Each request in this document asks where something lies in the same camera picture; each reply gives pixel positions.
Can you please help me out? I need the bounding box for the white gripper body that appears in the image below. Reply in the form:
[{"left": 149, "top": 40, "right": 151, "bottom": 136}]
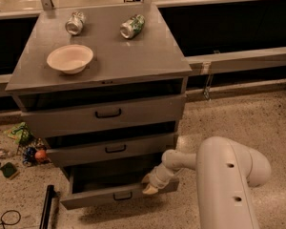
[{"left": 149, "top": 164, "right": 174, "bottom": 189}]

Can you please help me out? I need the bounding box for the grey bottom drawer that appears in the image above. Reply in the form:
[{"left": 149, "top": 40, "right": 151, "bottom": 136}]
[{"left": 59, "top": 153, "right": 181, "bottom": 211}]

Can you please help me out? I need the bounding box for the grey drawer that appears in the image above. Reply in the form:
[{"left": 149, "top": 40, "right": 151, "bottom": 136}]
[
  {"left": 59, "top": 153, "right": 181, "bottom": 211},
  {"left": 22, "top": 94, "right": 185, "bottom": 137},
  {"left": 47, "top": 133, "right": 178, "bottom": 167}
]

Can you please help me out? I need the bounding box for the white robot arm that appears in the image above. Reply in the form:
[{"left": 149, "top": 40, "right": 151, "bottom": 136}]
[{"left": 142, "top": 136, "right": 272, "bottom": 229}]

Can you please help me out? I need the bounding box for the grey middle drawer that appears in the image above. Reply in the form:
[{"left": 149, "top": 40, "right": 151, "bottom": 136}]
[{"left": 47, "top": 133, "right": 178, "bottom": 167}]

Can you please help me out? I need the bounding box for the grey drawer cabinet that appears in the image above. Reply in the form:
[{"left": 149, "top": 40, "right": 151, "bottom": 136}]
[{"left": 5, "top": 2, "right": 193, "bottom": 189}]

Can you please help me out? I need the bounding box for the grey top drawer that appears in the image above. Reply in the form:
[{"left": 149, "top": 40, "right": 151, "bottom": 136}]
[{"left": 22, "top": 94, "right": 185, "bottom": 137}]

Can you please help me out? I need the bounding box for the black bar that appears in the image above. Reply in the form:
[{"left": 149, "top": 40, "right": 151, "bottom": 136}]
[{"left": 39, "top": 185, "right": 55, "bottom": 229}]

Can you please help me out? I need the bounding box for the orange fruit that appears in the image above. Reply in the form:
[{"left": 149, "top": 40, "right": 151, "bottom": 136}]
[{"left": 34, "top": 150, "right": 48, "bottom": 163}]

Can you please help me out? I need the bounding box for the blue can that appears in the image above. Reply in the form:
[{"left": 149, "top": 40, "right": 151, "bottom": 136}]
[{"left": 23, "top": 147, "right": 36, "bottom": 167}]

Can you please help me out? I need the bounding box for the green yellow sponge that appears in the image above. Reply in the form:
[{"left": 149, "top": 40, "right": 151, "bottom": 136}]
[{"left": 0, "top": 162, "right": 19, "bottom": 179}]

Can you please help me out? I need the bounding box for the white paper bowl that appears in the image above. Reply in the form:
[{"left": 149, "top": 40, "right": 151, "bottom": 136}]
[{"left": 47, "top": 45, "right": 93, "bottom": 74}]

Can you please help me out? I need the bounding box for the clear plastic bottle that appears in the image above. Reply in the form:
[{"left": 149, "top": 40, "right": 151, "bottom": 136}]
[{"left": 0, "top": 149, "right": 14, "bottom": 159}]

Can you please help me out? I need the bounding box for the green soda can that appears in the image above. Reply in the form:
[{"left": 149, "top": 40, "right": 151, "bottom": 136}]
[{"left": 120, "top": 14, "right": 145, "bottom": 39}]

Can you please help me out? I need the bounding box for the silver crushed can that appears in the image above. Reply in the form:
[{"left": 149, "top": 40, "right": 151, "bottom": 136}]
[{"left": 65, "top": 10, "right": 86, "bottom": 35}]

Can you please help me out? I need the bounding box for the grey metal rail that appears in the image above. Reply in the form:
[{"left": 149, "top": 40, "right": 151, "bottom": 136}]
[{"left": 187, "top": 47, "right": 286, "bottom": 75}]

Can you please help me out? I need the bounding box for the black cable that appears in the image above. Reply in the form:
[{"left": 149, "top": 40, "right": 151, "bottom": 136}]
[{"left": 0, "top": 209, "right": 22, "bottom": 229}]

